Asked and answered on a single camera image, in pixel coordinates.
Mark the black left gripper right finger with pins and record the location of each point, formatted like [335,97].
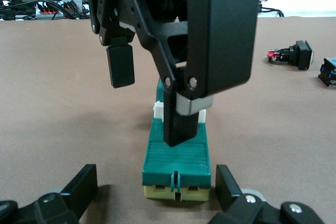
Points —
[231,203]

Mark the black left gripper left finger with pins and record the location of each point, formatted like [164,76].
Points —
[76,197]

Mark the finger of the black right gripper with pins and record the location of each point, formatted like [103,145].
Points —
[120,65]
[228,37]

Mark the brown table cover sheet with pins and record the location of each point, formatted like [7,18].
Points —
[65,103]

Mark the black square pushbutton red terminals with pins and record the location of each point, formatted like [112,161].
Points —
[302,54]

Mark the white power strip red switches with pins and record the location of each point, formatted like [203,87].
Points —
[47,12]

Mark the green pushbutton blue contact block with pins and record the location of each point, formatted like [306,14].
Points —
[328,73]

